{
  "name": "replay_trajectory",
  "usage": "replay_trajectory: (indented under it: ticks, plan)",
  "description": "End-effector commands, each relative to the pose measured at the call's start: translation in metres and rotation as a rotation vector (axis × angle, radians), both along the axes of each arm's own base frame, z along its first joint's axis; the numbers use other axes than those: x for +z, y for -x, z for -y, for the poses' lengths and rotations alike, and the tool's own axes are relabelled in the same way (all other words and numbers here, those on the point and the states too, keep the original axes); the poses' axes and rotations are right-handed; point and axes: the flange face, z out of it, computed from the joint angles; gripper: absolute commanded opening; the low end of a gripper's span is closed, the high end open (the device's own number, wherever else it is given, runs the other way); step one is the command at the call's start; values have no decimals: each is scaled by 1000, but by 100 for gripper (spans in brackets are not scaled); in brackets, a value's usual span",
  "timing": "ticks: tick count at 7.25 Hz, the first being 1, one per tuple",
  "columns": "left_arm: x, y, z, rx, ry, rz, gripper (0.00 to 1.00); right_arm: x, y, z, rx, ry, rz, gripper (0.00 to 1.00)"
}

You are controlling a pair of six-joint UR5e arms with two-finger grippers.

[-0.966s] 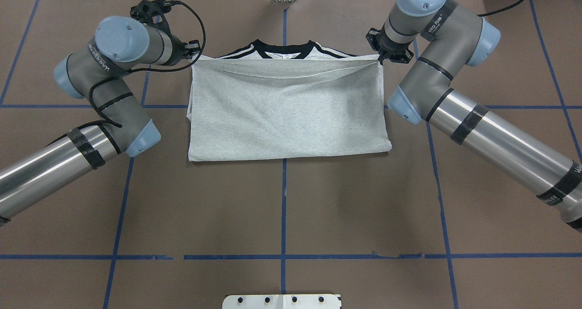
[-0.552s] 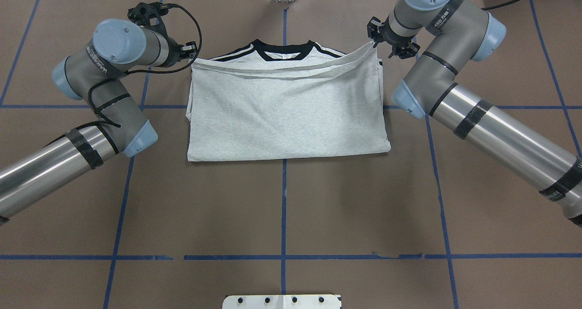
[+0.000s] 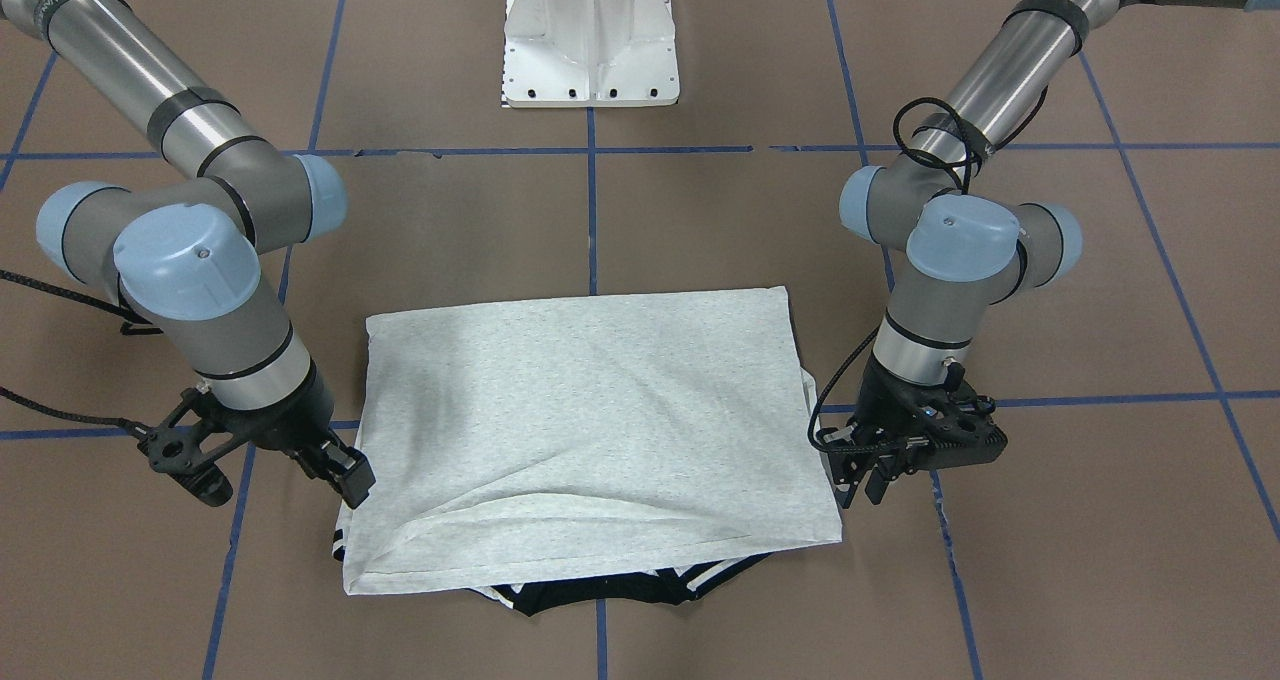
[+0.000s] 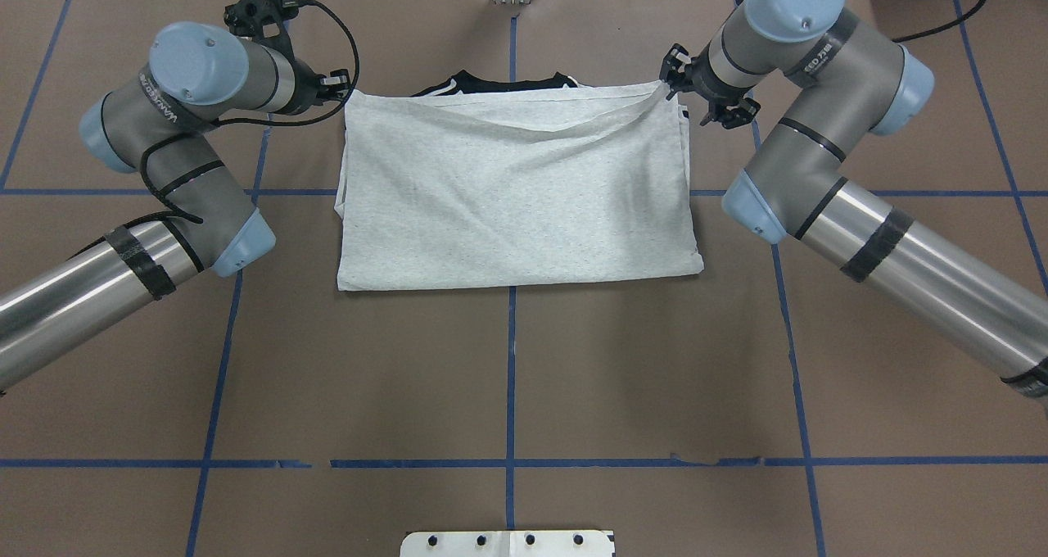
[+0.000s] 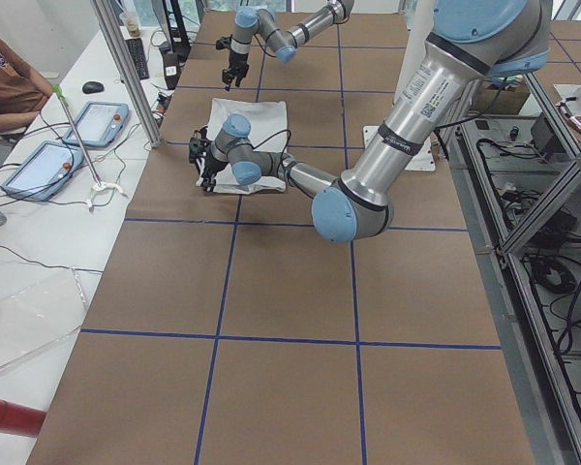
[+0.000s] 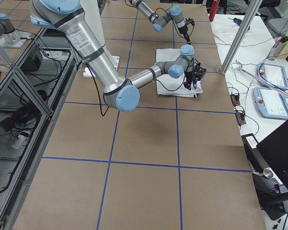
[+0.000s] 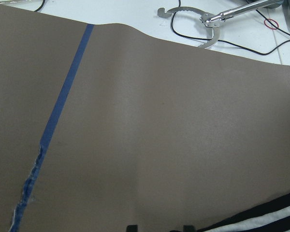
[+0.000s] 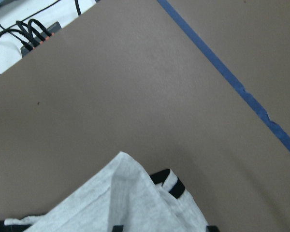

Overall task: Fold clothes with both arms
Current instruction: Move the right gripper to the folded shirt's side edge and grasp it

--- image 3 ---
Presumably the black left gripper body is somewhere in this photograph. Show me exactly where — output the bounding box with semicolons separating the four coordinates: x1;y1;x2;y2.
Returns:
851;359;979;475

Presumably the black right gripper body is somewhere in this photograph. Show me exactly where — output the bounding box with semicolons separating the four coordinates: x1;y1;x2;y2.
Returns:
205;360;337;461

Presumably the grey cartoon print t-shirt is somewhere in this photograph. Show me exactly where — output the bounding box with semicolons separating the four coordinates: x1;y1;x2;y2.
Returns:
338;287;844;597

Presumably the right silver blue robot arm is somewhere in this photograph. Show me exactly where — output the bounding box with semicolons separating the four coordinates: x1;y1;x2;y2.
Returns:
3;0;375;508

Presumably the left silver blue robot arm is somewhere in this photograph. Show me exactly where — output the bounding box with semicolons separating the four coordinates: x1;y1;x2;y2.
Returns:
810;0;1277;505

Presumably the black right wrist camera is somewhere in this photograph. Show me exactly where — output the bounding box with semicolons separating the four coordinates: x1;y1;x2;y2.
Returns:
131;388;233;507

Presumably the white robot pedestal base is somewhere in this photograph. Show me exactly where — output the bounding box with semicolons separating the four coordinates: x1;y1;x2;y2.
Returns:
500;0;681;109

